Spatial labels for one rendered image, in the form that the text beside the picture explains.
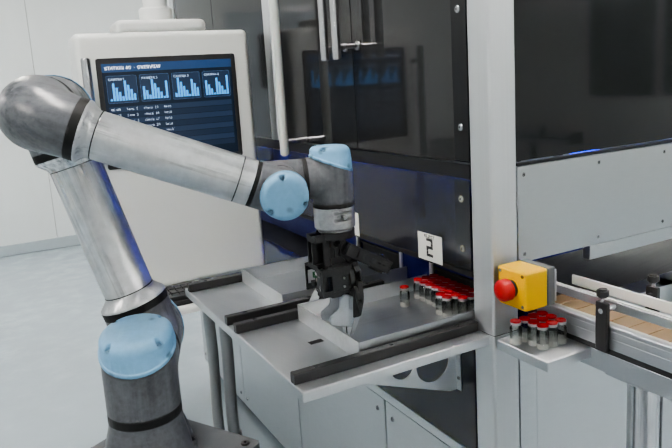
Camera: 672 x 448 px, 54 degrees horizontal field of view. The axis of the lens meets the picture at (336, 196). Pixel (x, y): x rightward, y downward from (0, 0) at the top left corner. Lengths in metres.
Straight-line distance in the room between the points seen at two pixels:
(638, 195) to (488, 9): 0.56
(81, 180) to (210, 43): 0.97
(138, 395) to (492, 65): 0.81
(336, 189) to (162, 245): 0.97
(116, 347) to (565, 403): 0.93
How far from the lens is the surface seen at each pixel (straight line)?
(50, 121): 1.02
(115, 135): 1.02
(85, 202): 1.16
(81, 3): 6.61
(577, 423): 1.58
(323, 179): 1.15
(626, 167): 1.51
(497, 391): 1.38
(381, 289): 1.53
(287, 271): 1.79
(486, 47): 1.23
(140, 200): 2.00
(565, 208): 1.39
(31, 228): 6.60
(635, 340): 1.24
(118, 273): 1.18
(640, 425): 1.35
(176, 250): 2.05
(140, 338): 1.08
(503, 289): 1.22
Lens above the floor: 1.39
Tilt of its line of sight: 10 degrees down
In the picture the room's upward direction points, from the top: 4 degrees counter-clockwise
